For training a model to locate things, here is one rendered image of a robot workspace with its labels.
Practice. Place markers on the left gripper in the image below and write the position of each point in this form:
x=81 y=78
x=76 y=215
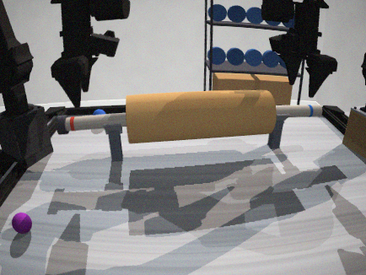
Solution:
x=73 y=63

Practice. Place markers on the purple ball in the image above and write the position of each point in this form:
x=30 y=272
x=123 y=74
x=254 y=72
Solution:
x=21 y=223

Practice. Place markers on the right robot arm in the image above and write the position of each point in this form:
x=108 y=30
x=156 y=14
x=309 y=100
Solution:
x=306 y=13

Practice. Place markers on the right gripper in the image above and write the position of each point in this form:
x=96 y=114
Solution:
x=316 y=62

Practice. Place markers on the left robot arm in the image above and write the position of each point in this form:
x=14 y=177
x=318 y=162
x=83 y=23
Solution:
x=16 y=60

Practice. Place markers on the blue ball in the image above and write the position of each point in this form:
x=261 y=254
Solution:
x=98 y=112

